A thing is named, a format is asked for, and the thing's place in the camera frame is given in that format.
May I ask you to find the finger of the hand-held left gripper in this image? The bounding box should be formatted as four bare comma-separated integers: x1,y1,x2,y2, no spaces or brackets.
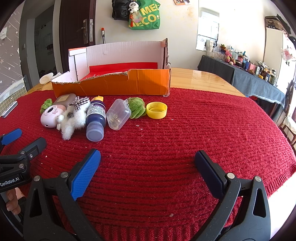
0,128,23,153
0,137,47,171

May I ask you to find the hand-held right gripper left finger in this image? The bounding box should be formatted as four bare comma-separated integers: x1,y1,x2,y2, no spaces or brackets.
23,149,103,241

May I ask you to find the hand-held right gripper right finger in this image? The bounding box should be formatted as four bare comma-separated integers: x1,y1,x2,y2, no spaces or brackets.
194,150,271,241

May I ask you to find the pink round device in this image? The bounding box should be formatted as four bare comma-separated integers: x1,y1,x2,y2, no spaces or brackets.
40,104,67,128

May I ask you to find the green yarn scrunchie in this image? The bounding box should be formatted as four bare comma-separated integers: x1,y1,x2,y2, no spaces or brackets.
127,97,147,119
40,98,54,114

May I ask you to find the white plush toy checked bow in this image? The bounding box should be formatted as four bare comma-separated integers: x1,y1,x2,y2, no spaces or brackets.
56,96,91,141

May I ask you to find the grey pouch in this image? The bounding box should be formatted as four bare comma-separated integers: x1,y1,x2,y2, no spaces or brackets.
53,93,77,107

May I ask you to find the blue ink bottle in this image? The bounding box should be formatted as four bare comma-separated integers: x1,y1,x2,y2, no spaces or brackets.
85,100,107,142

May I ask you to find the clear plastic case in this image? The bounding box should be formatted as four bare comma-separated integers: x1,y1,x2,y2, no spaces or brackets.
106,98,132,131

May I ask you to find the yellow bottle cap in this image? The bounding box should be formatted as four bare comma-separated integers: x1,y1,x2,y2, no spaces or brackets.
146,102,168,119

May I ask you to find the orange cardboard box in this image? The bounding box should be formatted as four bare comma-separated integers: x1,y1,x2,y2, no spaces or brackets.
51,38,172,97

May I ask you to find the person's left hand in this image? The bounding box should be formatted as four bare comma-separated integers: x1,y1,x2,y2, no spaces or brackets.
5,188,27,216

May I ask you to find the white remote device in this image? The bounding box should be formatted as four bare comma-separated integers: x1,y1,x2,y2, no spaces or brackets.
0,101,18,117

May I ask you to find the red knitted mat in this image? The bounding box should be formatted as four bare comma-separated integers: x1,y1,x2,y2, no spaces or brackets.
0,88,296,241

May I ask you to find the white folded cloth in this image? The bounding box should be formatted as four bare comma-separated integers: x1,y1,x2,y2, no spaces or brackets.
39,72,63,84

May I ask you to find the side table with blue cloth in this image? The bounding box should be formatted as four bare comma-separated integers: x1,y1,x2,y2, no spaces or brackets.
197,54,287,121

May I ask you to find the dark wooden door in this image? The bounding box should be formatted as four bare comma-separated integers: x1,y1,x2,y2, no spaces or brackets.
58,0,96,75

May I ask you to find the row of bottles and jars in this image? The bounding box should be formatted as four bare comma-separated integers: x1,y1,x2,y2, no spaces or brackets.
205,39,281,86

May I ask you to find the white refrigerator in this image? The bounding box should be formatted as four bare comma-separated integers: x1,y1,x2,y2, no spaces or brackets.
262,15,296,77

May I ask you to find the black bag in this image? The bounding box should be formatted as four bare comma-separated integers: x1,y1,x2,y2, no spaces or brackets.
111,0,132,21

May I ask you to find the green tote bag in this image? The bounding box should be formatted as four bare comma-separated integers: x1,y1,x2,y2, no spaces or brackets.
128,0,161,30

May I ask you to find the wall mirror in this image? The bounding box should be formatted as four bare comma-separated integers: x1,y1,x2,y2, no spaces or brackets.
195,7,220,52

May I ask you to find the panda plush keychain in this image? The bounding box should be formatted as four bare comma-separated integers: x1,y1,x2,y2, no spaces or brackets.
128,2,140,14

